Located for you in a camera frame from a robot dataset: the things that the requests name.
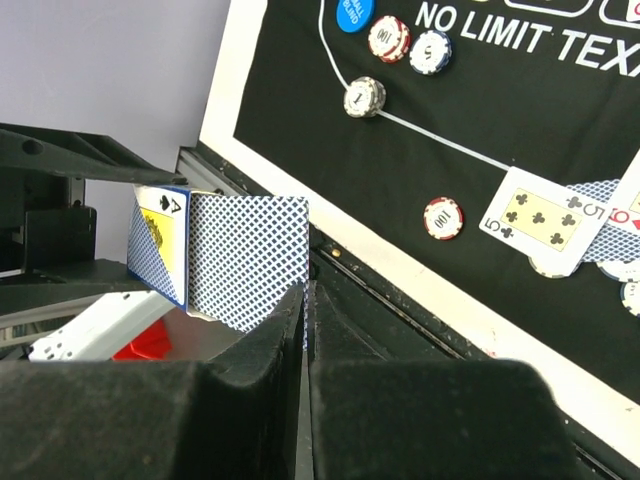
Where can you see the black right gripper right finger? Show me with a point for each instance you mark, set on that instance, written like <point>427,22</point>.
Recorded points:
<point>423,418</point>

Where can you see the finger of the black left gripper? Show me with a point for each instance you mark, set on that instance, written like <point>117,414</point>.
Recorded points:
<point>80,155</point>
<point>65,283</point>

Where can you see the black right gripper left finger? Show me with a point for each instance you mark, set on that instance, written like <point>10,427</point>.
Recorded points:
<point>232,417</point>

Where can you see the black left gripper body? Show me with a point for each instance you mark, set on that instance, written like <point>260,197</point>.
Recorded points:
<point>44,221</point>

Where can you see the blue back card being drawn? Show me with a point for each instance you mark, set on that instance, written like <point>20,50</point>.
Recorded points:
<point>245,253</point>

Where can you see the five of clubs card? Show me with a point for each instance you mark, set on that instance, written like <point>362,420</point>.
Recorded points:
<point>544,220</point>

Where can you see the blue white chip stack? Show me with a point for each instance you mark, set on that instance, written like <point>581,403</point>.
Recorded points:
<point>630,297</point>

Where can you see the grey white 1 chip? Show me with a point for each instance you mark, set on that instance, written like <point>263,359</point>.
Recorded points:
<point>364,97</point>

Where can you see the blue back card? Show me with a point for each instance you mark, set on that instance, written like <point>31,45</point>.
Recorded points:
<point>611,243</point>

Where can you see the ace face up card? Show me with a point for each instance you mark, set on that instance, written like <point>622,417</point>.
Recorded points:
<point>625,200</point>

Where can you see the blue white 5 chip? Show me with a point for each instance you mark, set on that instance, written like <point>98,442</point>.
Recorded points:
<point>430,52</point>

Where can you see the blue playing card deck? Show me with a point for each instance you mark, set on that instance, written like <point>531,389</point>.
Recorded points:
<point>157,240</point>

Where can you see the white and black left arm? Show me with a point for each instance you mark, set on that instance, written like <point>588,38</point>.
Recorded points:
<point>97,328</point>

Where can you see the red plastic object below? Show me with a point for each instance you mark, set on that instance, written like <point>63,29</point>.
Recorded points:
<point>152,344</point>

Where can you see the red white chip near edge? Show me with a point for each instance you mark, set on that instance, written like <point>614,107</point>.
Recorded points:
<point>443,218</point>

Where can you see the grey white chip near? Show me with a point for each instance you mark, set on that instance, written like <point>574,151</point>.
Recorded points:
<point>622,271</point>

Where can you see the black poker table mat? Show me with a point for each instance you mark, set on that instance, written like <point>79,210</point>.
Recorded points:
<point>550,87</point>

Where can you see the blue small blind button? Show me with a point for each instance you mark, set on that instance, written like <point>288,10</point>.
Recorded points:
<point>352,16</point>

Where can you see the red white 100 chip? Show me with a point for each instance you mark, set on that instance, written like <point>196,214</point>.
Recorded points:
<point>389,39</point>

